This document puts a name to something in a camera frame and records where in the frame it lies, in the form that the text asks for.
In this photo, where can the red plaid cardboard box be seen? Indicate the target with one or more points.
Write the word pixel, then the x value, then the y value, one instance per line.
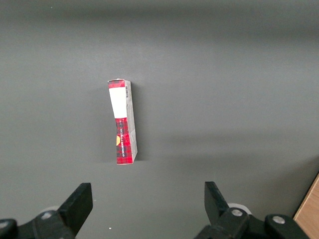
pixel 122 139

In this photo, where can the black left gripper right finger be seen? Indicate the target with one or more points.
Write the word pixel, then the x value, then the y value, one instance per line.
pixel 219 206

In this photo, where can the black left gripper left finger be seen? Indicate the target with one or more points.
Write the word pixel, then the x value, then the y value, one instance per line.
pixel 74 211

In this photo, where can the light wooden drawer cabinet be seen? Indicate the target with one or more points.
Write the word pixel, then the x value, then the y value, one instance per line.
pixel 309 214

